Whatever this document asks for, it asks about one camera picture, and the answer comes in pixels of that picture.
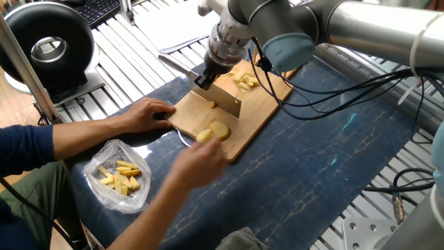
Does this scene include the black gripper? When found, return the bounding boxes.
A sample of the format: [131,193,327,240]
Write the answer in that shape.
[191,31,250,92]

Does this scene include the steel cleaver knife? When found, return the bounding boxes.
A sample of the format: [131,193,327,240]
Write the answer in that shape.
[158,54,241,120]

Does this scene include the bamboo cutting board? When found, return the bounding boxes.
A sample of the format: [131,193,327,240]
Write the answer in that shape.
[169,59,293,164]

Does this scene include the person's left forearm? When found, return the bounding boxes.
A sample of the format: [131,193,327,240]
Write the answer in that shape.
[0,118,129,178]

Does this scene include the person's right forearm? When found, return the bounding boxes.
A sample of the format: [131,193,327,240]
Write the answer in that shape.
[104,181,188,250]

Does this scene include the person's left hand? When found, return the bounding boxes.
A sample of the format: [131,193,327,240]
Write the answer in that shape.
[118,97,178,134]

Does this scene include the person's right hand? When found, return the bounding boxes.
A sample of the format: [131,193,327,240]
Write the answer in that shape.
[166,142,228,194]

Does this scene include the white sheet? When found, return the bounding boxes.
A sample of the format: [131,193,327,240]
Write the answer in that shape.
[134,0,217,56]

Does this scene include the black keyboard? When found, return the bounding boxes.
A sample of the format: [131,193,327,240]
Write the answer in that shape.
[66,0,124,30]

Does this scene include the dark blue marble mat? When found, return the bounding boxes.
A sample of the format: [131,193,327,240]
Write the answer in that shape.
[66,59,432,250]

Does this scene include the plastic bag of potato sticks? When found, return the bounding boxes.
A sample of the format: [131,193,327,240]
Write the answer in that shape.
[83,139,152,213]

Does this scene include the grey-green cloth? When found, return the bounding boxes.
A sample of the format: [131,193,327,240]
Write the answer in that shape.
[214,226,270,250]

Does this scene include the wooden pole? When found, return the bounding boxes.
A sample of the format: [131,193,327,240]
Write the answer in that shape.
[0,14,65,134]

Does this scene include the metal mounting plate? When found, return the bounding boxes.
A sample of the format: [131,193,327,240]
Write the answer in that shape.
[340,217,407,250]

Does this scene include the olive trousers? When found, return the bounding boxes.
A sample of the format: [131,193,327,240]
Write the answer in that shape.
[0,167,87,250]

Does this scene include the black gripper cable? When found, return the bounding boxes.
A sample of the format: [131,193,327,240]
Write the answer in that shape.
[250,38,444,122]

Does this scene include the black round ring lamp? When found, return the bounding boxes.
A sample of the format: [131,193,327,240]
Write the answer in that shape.
[0,2,105,105]

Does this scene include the black cable with plug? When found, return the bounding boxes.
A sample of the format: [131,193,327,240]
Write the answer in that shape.
[364,170,444,210]

